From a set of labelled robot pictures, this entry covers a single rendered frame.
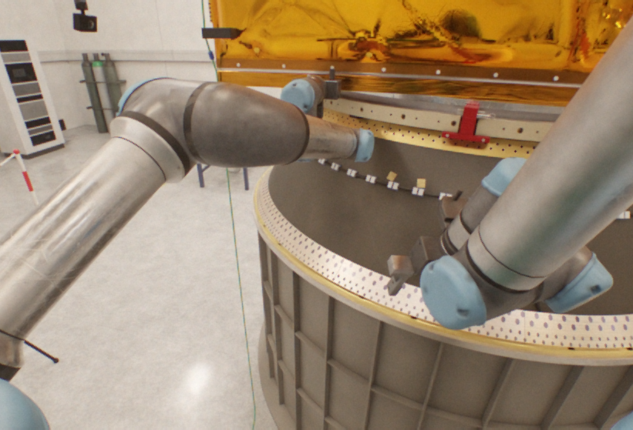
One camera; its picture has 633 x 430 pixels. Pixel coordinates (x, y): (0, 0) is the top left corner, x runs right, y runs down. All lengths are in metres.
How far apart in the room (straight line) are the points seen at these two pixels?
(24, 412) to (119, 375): 2.32
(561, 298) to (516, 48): 0.76
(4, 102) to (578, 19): 7.51
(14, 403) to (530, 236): 0.40
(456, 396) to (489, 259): 1.01
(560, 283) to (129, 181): 0.51
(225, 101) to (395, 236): 0.76
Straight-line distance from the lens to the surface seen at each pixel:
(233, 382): 2.38
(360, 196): 1.15
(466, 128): 1.03
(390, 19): 1.04
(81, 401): 2.63
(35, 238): 0.44
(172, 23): 7.84
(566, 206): 0.29
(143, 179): 0.47
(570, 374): 1.30
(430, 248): 0.59
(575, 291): 0.46
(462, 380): 1.26
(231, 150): 0.45
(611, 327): 1.25
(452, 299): 0.36
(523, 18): 1.09
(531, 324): 1.13
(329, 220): 1.20
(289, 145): 0.48
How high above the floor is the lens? 1.89
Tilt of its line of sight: 27 degrees down
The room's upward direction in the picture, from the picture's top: 1 degrees clockwise
